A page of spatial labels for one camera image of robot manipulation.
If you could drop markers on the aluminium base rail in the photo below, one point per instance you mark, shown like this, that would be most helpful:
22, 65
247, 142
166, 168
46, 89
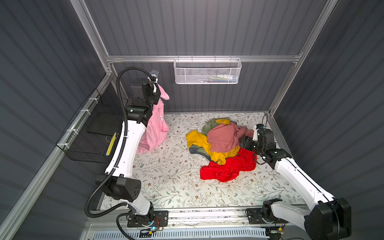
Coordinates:
216, 217

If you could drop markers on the light pink cloth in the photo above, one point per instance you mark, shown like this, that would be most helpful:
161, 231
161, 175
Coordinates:
157, 129

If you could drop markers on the items in white basket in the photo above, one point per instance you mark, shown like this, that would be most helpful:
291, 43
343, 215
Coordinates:
226, 79

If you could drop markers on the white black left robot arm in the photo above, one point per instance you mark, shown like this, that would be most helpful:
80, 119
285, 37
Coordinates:
117, 181

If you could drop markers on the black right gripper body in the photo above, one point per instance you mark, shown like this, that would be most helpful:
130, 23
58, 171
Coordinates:
251, 145

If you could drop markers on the red cloth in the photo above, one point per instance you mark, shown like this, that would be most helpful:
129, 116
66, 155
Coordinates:
242, 162

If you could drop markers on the yellow cloth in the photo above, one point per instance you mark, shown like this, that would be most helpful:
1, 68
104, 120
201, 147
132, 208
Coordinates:
197, 138

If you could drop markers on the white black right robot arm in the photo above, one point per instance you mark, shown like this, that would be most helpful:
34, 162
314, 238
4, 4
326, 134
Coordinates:
326, 217

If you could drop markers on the black wire basket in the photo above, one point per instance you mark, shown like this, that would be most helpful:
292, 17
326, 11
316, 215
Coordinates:
89, 138

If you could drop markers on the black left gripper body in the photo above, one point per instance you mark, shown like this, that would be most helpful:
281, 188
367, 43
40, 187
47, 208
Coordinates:
154, 97

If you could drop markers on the white wire mesh basket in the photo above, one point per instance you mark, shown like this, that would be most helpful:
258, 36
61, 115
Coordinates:
189, 71

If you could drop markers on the dusty rose cloth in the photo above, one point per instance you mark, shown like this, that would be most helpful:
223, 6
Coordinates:
224, 138

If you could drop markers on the olive green cloth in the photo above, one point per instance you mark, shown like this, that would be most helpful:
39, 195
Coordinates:
211, 124

